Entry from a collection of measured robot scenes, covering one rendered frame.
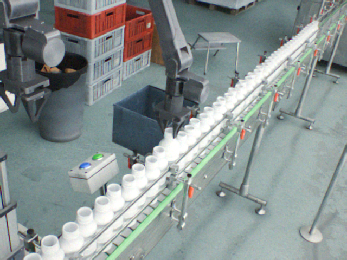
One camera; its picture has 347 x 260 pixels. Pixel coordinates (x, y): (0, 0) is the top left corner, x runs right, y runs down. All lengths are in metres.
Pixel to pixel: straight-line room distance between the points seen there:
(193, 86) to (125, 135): 0.88
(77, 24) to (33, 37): 2.86
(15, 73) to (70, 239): 0.39
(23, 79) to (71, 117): 2.36
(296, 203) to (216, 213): 0.65
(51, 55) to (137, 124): 1.13
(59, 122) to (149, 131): 1.47
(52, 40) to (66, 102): 2.35
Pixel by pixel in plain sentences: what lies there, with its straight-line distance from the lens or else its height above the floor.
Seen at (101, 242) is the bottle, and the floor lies 1.04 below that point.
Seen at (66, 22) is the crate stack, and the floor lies 0.76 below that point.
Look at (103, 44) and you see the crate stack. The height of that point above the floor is 0.57.
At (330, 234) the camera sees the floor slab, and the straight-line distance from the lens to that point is 2.95.
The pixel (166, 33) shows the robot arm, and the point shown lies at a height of 1.52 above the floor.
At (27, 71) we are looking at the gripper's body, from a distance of 0.86.
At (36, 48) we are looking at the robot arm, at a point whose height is 1.58.
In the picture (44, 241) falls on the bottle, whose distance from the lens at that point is 0.96.
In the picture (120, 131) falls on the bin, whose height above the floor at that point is 0.81.
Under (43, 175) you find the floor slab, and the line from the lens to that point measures 3.00.
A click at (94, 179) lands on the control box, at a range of 1.21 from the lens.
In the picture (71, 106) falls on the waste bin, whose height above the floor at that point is 0.34.
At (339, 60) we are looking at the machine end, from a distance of 5.86.
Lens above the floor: 1.86
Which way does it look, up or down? 31 degrees down
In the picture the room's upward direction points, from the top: 8 degrees clockwise
